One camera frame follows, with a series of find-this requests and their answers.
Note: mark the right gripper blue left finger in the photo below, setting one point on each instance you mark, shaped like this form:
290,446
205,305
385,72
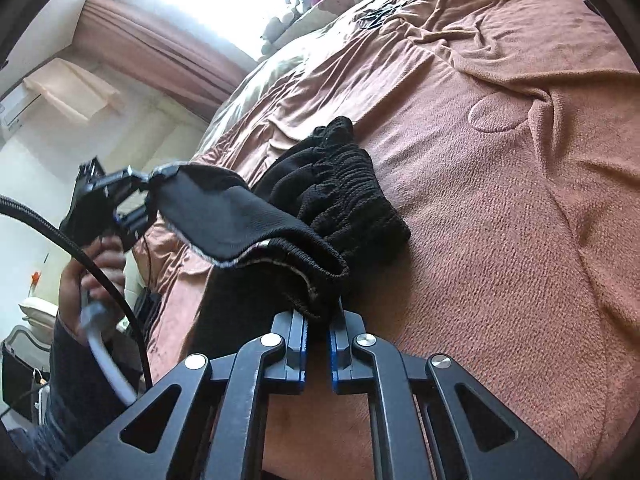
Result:
206,419

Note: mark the pink curtain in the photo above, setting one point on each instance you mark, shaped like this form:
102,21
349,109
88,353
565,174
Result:
196,74

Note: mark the person's left forearm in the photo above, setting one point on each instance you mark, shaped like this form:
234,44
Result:
80,405

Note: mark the black pants with patterned lining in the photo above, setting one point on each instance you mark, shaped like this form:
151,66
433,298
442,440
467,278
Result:
295,240

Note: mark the beige duvet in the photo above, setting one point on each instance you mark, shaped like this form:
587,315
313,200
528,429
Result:
308,42

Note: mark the salmon pink bed blanket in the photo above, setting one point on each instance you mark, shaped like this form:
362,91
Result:
506,134

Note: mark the person's left hand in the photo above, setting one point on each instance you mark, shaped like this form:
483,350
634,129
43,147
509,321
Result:
106,252

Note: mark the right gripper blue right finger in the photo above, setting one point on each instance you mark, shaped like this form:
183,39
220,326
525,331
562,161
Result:
430,418

